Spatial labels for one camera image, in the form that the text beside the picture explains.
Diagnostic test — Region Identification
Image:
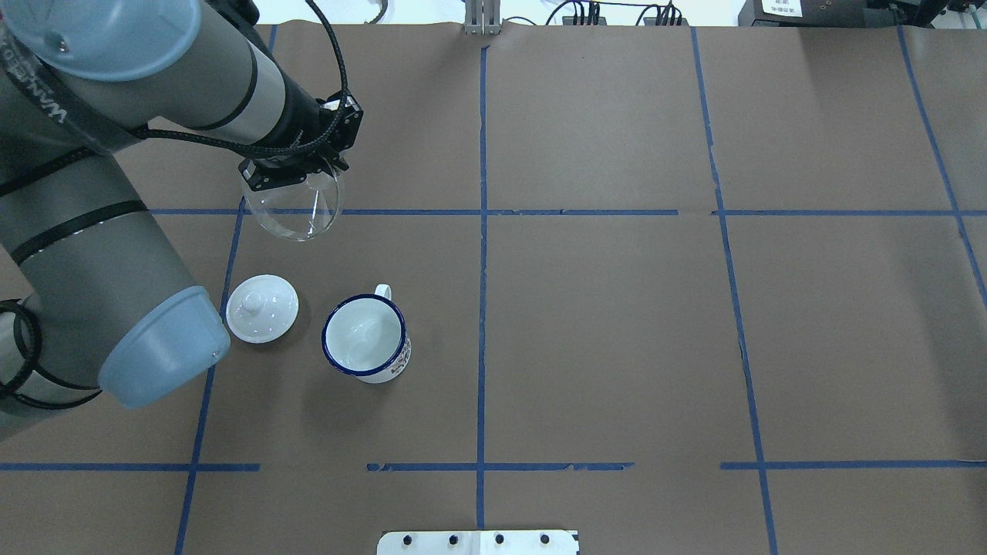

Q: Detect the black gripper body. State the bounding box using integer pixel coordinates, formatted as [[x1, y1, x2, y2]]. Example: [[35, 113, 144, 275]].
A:
[[267, 76, 349, 173]]

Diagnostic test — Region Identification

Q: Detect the clear plastic funnel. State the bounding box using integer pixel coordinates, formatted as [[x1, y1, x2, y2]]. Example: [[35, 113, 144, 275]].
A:
[[240, 160, 345, 241]]

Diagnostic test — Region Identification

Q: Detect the white enamel cup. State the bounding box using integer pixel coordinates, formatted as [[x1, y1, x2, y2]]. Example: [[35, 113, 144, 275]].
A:
[[322, 284, 413, 384]]

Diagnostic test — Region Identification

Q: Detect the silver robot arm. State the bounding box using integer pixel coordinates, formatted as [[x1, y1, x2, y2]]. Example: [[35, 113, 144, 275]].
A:
[[2, 1, 362, 439]]

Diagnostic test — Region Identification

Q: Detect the brown cardboard mat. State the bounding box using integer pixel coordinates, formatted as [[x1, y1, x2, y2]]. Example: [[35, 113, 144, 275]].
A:
[[2, 24, 985, 554]]

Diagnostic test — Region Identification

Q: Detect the black computer box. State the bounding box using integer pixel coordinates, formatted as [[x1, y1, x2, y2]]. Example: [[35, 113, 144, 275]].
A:
[[736, 1, 868, 29]]

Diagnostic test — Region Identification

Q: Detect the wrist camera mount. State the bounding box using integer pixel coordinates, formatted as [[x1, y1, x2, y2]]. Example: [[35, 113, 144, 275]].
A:
[[237, 91, 364, 193]]

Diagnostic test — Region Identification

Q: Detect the aluminium frame post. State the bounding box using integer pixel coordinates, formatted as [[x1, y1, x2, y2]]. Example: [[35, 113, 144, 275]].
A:
[[463, 0, 503, 35]]

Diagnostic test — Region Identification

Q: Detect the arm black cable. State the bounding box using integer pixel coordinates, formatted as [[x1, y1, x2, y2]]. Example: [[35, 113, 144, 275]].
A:
[[0, 0, 352, 409]]

